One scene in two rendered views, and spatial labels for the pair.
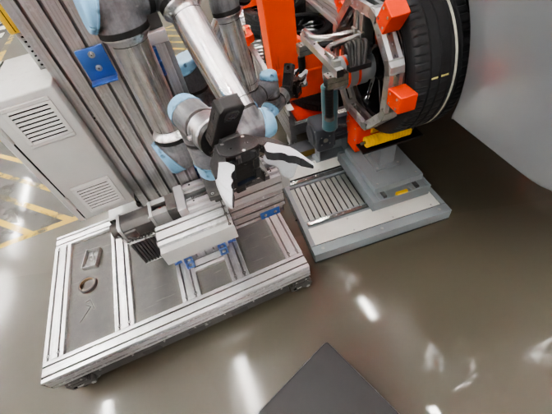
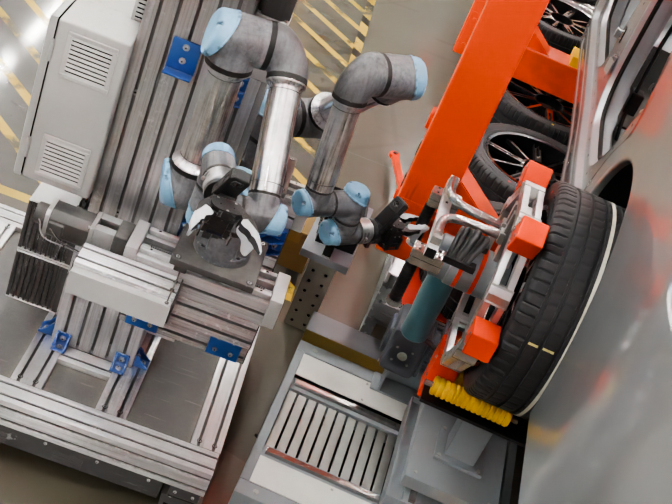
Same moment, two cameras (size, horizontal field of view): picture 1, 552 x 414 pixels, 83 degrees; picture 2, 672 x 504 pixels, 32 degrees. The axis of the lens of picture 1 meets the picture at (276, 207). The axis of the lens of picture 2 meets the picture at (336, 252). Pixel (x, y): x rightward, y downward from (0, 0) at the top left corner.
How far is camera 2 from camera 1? 186 cm
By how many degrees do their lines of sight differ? 17
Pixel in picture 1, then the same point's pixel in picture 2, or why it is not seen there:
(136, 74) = (208, 99)
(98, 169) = (90, 139)
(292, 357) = not seen: outside the picture
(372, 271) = not seen: outside the picture
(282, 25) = (449, 151)
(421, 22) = (552, 269)
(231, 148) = (221, 203)
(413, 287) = not seen: outside the picture
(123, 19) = (232, 62)
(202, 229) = (133, 284)
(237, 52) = (331, 142)
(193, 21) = (282, 101)
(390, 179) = (441, 482)
